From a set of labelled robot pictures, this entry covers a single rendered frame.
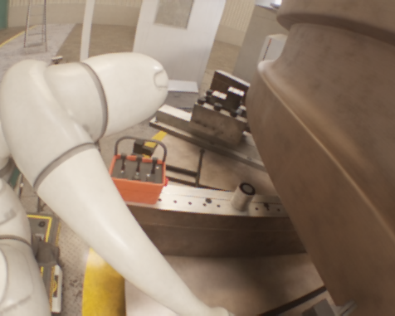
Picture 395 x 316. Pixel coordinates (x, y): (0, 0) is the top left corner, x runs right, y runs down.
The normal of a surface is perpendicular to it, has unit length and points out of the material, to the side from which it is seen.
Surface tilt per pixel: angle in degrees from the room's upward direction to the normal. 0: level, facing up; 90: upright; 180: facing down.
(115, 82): 50
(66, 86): 29
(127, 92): 65
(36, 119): 35
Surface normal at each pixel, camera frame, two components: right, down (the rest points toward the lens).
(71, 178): 0.48, -0.08
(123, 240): 0.63, -0.21
